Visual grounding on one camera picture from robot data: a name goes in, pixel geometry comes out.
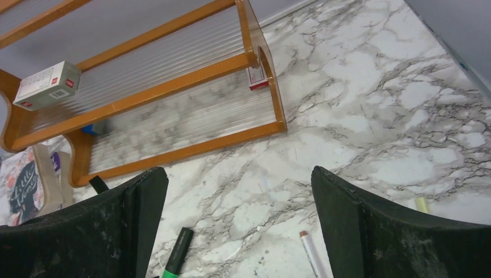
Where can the yellow highlighter pen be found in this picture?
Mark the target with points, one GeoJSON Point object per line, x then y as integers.
{"type": "Point", "coordinates": [422, 205]}

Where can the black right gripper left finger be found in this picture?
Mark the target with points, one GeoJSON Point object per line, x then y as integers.
{"type": "Point", "coordinates": [111, 234]}

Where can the blue small object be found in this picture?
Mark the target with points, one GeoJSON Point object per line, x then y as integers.
{"type": "Point", "coordinates": [94, 129]}

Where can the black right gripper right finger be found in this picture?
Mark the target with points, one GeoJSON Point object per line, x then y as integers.
{"type": "Point", "coordinates": [369, 236]}

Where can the white pen brown cap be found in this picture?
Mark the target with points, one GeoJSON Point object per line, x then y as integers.
{"type": "Point", "coordinates": [312, 255]}

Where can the red white small box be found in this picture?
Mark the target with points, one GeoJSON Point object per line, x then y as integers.
{"type": "Point", "coordinates": [257, 78]}

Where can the Little Women book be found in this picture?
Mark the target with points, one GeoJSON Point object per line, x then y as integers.
{"type": "Point", "coordinates": [29, 186]}

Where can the cream canvas backpack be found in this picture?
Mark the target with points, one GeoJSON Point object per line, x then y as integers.
{"type": "Point", "coordinates": [98, 184]}

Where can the orange wooden shelf rack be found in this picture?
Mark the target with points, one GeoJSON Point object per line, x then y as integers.
{"type": "Point", "coordinates": [171, 93]}

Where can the green marker pen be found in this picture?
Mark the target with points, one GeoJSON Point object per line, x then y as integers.
{"type": "Point", "coordinates": [178, 254]}

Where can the purple Griffiths Denton book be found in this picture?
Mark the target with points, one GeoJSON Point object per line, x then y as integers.
{"type": "Point", "coordinates": [61, 163]}

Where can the grey green small box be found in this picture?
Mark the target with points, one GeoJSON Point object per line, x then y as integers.
{"type": "Point", "coordinates": [49, 86]}

